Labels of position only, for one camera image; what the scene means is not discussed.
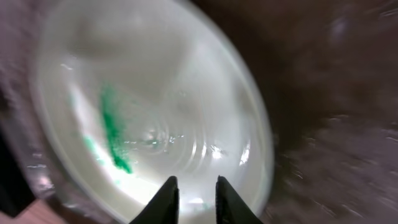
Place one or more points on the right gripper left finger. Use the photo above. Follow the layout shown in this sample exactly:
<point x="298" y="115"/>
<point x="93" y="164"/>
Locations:
<point x="163" y="207"/>

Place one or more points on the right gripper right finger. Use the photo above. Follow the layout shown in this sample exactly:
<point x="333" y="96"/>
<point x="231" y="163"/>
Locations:
<point x="230" y="207"/>

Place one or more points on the white plate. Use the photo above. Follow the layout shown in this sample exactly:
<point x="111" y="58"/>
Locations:
<point x="131" y="92"/>

